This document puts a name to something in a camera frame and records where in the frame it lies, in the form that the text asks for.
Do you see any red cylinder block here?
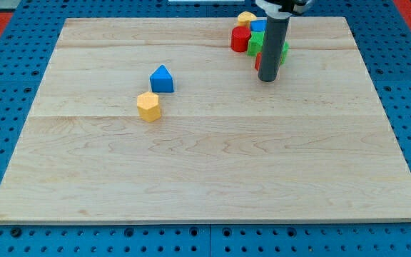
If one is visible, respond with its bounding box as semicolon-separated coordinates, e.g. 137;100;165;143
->
230;26;251;52

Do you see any green star block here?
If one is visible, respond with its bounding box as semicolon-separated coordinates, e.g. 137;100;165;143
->
246;31;265;56

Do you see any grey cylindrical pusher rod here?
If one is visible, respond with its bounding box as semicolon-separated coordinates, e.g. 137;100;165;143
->
258;16;290;82

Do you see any wooden board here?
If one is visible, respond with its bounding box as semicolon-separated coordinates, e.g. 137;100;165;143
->
0;17;411;225

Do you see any blue triangle block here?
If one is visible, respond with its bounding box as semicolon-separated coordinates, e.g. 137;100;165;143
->
149;65;174;93

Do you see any yellow hexagon block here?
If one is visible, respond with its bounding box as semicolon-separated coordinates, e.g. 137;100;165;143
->
136;91;161;122

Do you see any red block behind rod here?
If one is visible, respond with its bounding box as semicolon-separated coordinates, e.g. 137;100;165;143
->
254;52;262;71

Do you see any blue cube block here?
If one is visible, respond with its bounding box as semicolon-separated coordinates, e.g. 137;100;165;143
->
250;19;267;32

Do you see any green block behind rod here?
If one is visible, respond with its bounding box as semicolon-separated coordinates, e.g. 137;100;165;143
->
280;41;290;65

